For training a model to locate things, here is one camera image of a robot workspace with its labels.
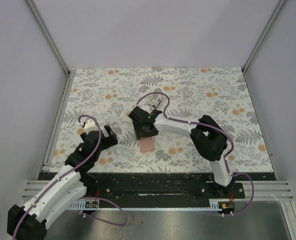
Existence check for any flag print glasses case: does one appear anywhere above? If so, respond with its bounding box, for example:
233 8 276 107
140 93 163 113

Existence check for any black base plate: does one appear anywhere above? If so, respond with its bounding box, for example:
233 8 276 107
82 171 246 210

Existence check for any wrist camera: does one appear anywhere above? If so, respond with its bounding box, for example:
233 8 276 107
64 119 106 171
128 106 162 125

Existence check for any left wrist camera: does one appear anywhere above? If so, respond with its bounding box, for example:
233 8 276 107
64 119 106 171

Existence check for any floral table mat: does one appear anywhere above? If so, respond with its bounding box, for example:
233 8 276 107
50 67 273 173

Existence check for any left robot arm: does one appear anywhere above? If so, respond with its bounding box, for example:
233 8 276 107
7 120 118 240

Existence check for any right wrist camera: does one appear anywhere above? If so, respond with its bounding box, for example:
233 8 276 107
128 106 162 125

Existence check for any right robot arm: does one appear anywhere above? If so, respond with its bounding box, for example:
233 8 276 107
129 112 234 198

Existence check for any pink glasses case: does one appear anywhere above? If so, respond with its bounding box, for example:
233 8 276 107
138 137 155 153

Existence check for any white slotted cable duct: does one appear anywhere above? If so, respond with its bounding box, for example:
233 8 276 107
67 199 235 212

